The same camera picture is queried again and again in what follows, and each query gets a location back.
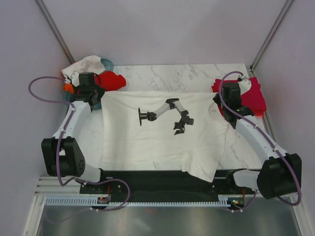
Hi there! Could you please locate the folded magenta t shirt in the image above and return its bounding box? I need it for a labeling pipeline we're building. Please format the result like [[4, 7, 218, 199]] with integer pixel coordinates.
[[241, 77, 267, 117]]

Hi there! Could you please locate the left aluminium side rail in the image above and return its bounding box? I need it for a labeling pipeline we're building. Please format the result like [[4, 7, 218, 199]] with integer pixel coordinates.
[[23, 105, 72, 236]]

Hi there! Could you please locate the white slotted cable duct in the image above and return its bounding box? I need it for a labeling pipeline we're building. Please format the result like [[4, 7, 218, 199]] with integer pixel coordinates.
[[44, 196, 236, 207]]

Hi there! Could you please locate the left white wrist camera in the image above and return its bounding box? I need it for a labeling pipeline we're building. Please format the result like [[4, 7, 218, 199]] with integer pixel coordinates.
[[65, 71, 80, 87]]

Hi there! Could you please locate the aluminium corner post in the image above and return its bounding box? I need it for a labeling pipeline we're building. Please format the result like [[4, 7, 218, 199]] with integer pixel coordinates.
[[34, 0, 74, 63], [247, 0, 295, 74]]

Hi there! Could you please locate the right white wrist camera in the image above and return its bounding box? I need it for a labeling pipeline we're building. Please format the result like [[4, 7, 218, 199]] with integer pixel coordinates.
[[237, 76, 252, 95]]

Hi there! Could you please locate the right aluminium corner post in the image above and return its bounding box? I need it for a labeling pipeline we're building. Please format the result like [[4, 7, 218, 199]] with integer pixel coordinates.
[[247, 0, 295, 74]]

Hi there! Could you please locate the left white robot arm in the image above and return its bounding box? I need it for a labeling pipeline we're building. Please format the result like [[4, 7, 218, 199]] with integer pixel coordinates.
[[41, 72, 108, 193]]

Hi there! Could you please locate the left aluminium corner post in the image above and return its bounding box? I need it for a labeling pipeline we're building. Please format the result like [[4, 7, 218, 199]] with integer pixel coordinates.
[[34, 0, 74, 63]]

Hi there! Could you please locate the aluminium cross rail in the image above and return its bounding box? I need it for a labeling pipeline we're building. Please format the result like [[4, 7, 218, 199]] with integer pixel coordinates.
[[35, 177, 81, 196]]

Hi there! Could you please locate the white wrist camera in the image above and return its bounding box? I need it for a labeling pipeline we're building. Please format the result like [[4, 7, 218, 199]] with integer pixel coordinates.
[[65, 71, 80, 87], [237, 76, 252, 95]]

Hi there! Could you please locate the plain white t shirt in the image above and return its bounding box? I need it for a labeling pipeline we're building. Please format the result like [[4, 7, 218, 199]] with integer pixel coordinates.
[[62, 55, 106, 77]]

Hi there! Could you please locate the white robot print t shirt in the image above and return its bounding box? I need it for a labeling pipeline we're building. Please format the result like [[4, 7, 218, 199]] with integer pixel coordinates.
[[101, 91, 227, 182]]

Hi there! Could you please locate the orange t shirt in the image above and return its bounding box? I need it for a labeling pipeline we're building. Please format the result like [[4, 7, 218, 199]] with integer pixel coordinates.
[[63, 84, 74, 94]]

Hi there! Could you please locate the teal laundry basket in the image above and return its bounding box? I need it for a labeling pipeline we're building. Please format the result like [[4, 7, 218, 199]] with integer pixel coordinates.
[[63, 58, 114, 102]]

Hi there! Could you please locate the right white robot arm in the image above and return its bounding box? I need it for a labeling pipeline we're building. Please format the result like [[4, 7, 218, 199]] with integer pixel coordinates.
[[213, 80, 302, 205]]

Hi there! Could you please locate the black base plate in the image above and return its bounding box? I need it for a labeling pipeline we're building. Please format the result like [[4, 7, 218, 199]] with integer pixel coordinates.
[[80, 170, 254, 202]]

